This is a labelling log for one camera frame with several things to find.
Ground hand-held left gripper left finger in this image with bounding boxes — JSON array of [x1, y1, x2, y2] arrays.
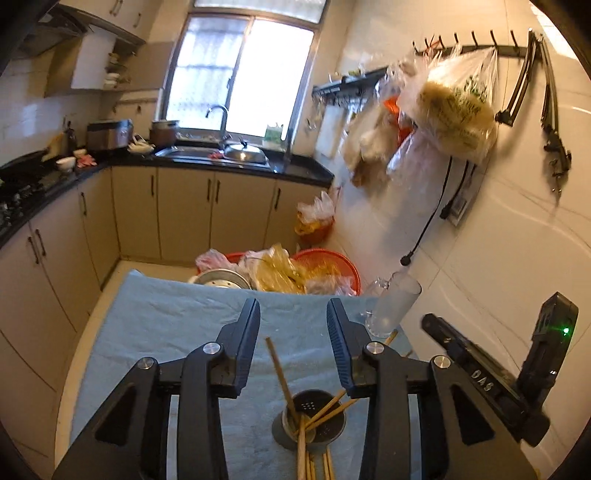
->
[[52, 298, 262, 480]]

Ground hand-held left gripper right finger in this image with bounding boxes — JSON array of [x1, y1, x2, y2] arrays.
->
[[326, 298, 539, 480]]

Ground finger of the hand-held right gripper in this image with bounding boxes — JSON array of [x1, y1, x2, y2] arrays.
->
[[421, 313, 525, 417]]

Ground grey metal chopstick holder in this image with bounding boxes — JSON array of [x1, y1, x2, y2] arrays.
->
[[272, 390, 347, 451]]

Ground bunch of wooden chopsticks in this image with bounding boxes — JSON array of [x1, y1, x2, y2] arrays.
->
[[264, 337, 360, 480]]

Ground clear glass mug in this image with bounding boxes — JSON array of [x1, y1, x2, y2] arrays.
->
[[365, 271, 422, 339]]

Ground round metal steamer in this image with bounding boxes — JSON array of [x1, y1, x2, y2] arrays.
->
[[188, 268, 253, 291]]

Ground red plastic basket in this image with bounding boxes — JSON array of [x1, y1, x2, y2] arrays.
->
[[293, 249, 362, 297]]

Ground yellow plastic bag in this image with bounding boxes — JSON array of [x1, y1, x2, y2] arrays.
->
[[240, 244, 308, 294]]

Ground blue table cloth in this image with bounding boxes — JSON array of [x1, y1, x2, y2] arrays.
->
[[69, 270, 419, 480]]

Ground pink plastic bag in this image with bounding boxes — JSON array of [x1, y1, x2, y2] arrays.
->
[[196, 249, 232, 273]]

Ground white and yellow bag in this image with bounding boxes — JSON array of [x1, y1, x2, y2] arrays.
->
[[295, 191, 336, 245]]

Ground beige base cabinets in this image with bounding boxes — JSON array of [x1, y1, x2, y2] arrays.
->
[[0, 166, 331, 462]]

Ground black kitchen countertop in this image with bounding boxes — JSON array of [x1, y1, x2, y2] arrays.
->
[[0, 148, 334, 246]]

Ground clear hanging plastic bag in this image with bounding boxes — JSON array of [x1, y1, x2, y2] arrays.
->
[[387, 129, 451, 219]]

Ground steel pot lid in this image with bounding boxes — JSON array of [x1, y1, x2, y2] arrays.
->
[[223, 140, 264, 162]]

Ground brown hanging bags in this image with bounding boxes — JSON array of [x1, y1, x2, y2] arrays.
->
[[344, 92, 416, 186]]

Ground steel sink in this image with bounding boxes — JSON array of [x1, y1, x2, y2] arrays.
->
[[154, 145, 271, 169]]

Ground white cutting board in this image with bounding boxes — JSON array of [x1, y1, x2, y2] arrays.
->
[[315, 107, 345, 158]]

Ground chrome faucet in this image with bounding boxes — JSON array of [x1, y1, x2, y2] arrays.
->
[[205, 104, 230, 145]]

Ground brown cooking pot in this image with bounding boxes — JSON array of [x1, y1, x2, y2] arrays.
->
[[150, 119, 180, 147]]

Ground large printed plastic bag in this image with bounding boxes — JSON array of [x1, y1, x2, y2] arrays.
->
[[398, 45, 500, 165]]

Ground steel rice cooker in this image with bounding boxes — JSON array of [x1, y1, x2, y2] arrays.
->
[[87, 119, 134, 152]]

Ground kitchen window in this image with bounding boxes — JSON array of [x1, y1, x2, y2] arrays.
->
[[159, 0, 325, 139]]

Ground gas stove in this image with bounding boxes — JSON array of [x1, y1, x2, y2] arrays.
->
[[0, 179, 48, 223]]

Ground black wok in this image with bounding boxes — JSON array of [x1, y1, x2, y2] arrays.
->
[[0, 150, 52, 180]]

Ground open shelf with dishes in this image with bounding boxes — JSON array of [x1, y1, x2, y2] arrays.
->
[[103, 39, 136, 89]]

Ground beige upper cabinets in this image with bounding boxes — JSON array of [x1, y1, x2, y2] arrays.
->
[[59, 0, 154, 45]]

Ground range hood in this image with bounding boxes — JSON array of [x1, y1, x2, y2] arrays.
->
[[13, 8, 89, 62]]

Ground black power cable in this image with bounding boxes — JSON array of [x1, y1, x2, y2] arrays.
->
[[400, 156, 456, 267]]

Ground wall power strip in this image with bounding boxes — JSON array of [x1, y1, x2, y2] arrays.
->
[[443, 165, 477, 227]]

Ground black wall rack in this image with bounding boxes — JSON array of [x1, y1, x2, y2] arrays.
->
[[311, 66, 389, 100]]

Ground black hook rail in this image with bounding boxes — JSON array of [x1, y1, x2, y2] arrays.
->
[[412, 30, 533, 59]]

